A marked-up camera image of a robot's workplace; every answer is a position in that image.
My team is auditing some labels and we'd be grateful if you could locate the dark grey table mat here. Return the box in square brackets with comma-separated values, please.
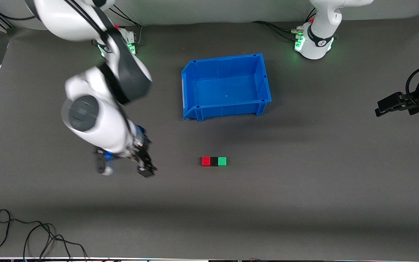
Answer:
[0, 15, 419, 259]

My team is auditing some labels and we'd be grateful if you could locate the thin black tangled cable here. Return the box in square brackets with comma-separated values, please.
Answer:
[23, 223, 88, 261]

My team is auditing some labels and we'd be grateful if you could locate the black right arm base cable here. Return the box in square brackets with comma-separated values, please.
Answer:
[108, 5, 143, 46]

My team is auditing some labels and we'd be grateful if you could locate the black left arm base cable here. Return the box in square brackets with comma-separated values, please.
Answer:
[251, 20, 303, 41]

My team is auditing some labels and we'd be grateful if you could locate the blue plastic storage bin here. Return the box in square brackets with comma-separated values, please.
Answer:
[181, 53, 272, 122]

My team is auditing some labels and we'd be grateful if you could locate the thin black looped cable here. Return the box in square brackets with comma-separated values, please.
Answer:
[0, 209, 55, 258]

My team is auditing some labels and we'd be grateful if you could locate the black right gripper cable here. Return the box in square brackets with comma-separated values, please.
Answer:
[63, 0, 110, 40]

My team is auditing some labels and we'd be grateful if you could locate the black arm base cable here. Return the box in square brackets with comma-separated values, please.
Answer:
[251, 20, 303, 41]
[108, 5, 143, 46]

